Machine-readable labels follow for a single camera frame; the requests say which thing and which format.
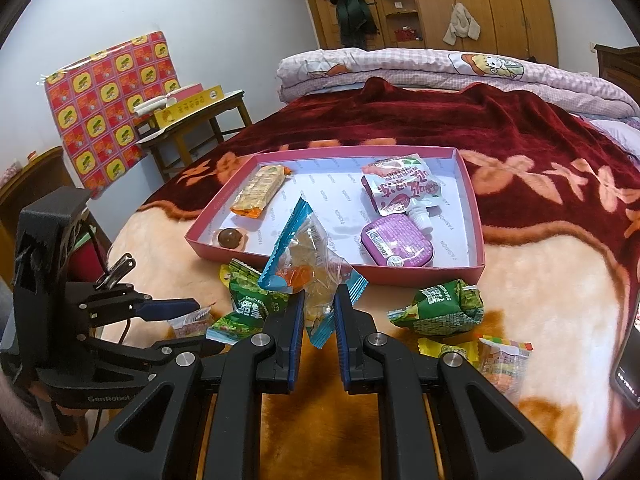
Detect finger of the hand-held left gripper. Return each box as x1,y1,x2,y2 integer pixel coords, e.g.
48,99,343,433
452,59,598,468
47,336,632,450
80,292,198,331
82,337,226,371

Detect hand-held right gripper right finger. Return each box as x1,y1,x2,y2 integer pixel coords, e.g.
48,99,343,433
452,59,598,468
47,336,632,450
334,285,583,480

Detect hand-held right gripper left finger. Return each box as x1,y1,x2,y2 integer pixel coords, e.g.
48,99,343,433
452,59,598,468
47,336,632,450
60,292,307,480

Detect small pink candy packet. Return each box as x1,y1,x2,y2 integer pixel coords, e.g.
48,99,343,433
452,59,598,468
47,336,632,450
167,307,213,341

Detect large green snack packet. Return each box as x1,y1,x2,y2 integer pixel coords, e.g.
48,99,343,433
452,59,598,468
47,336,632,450
206,258,291,345

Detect clear candy bag blue edges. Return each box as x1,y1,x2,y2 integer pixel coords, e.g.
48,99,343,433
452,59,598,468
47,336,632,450
259,196,368,350

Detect chocolate ball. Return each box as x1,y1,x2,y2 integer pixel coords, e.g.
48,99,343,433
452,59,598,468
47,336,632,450
215,227,248,252

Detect yellow candy packet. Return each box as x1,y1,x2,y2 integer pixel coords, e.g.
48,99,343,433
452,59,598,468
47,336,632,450
417,336,482,361

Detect small green snack packet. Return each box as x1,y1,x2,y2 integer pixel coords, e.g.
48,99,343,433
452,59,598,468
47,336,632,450
387,280,486,337

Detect pink cardboard box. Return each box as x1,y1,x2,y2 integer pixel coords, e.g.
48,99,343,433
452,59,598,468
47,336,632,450
185,146,487,283

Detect purple tin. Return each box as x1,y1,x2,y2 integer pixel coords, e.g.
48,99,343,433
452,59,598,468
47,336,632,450
360,214,433,267

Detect rice cracker packet orange ends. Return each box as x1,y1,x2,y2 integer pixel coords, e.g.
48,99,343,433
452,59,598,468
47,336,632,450
230,164,292,220

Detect gummy packet with rainbow stripe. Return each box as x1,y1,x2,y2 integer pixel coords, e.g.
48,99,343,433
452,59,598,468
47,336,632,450
477,334,533,403

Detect pink drink pouch white spout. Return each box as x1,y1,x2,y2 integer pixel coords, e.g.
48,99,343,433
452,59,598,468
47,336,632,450
361,154,443,233

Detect person's left forearm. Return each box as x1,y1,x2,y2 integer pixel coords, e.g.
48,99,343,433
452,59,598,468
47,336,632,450
0,360,66,480

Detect red container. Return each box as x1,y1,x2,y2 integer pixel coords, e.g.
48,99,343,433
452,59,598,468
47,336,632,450
70,232,103,281

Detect red yellow patterned paper sheet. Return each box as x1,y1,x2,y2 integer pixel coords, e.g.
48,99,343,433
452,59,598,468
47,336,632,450
42,31,182,200

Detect wooden stool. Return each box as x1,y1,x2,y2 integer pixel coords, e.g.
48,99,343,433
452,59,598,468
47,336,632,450
135,89,253,183

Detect white paper roll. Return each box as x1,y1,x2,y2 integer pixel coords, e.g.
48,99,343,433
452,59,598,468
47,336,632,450
132,94,176,116

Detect yellow cardboard box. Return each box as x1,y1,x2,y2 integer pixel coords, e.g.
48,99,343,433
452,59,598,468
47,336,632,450
150,84,224,131

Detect red cream plush blanket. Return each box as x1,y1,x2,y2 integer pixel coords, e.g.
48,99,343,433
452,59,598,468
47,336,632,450
107,77,640,480

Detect folded lilac cartoon quilt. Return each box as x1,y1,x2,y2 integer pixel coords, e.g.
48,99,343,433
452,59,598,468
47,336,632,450
276,49,640,123

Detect black smartphone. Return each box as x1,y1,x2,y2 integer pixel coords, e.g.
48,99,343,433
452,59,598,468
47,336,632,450
611,287,640,408

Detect dark hanging coat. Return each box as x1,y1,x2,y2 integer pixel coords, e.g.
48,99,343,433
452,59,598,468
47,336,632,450
322,0,379,51

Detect beige hanging towel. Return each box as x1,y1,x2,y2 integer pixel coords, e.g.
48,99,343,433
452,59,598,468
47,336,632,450
442,2,482,46

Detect wooden wardrobe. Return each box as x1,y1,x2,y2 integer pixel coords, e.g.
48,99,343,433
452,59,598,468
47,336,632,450
275,0,558,66

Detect wooden headboard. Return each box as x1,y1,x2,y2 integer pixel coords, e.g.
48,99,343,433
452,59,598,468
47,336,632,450
594,44,640,86

